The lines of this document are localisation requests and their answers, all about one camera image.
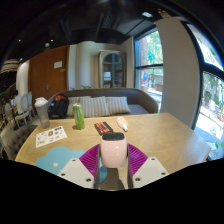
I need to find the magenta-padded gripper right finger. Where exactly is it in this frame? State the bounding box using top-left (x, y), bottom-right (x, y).
top-left (126, 143), bottom-right (170, 190)

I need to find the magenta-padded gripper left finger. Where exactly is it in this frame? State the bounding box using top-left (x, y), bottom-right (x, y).
top-left (57, 143), bottom-right (102, 190)

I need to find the pink computer mouse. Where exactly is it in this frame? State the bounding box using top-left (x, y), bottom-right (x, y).
top-left (99, 131), bottom-right (129, 169)

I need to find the blue cloud-shaped mouse pad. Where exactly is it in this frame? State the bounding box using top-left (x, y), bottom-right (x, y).
top-left (35, 146), bottom-right (109, 184)

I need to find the white sticker sheet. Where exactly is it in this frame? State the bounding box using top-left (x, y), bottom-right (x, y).
top-left (35, 125), bottom-right (68, 149)

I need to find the black and red box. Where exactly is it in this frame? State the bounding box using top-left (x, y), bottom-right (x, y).
top-left (93, 121), bottom-right (114, 136)

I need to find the green drink can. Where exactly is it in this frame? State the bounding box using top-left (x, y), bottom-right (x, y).
top-left (72, 103), bottom-right (86, 131)

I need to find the clear grey shaker bottle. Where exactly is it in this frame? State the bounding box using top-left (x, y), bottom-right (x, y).
top-left (34, 96), bottom-right (51, 130)

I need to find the black backpack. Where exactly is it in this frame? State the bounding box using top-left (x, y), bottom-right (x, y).
top-left (47, 94), bottom-right (70, 120)

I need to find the striped cushion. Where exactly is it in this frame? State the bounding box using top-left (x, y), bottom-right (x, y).
top-left (66, 96), bottom-right (92, 118)
top-left (81, 96), bottom-right (111, 118)
top-left (105, 96), bottom-right (132, 116)

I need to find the grey tufted chair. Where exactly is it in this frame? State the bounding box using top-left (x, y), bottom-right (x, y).
top-left (0, 123), bottom-right (38, 161)

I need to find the brown curved sofa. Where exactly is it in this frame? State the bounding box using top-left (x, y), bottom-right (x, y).
top-left (46, 87), bottom-right (160, 119)

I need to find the group of round-backed chairs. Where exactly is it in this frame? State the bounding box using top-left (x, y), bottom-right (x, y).
top-left (3, 91), bottom-right (36, 127)

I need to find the black-framed glass window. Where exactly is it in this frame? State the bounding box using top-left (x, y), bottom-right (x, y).
top-left (186, 23), bottom-right (224, 158)
top-left (134, 29), bottom-right (165, 113)

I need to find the brown wooden door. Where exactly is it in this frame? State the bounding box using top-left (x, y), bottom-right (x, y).
top-left (28, 45), bottom-right (70, 101)

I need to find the arched glass-door cabinet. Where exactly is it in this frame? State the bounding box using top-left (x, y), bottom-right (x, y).
top-left (97, 49), bottom-right (127, 89)

